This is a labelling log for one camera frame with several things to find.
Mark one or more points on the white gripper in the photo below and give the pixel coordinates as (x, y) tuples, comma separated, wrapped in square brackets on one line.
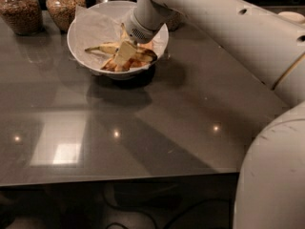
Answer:
[(135, 30)]

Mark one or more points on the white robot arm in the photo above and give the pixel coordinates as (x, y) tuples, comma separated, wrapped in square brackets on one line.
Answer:
[(271, 187)]

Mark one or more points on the right orange banana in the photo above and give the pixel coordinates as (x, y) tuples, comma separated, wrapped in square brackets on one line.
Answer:
[(144, 56)]

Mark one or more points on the left lower banana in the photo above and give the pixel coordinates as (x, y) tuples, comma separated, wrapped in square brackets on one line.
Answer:
[(109, 64)]

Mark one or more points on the white bowl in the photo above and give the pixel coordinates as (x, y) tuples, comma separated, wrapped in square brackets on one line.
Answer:
[(92, 19)]

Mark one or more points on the grain jar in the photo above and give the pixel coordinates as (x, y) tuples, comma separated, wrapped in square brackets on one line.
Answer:
[(62, 12), (24, 17), (174, 22)]

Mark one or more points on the far left grain jar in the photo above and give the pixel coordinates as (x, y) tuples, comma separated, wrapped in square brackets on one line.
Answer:
[(24, 17)]

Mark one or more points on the stack of white paper bowls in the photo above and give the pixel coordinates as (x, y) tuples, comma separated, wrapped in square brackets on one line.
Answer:
[(293, 16)]

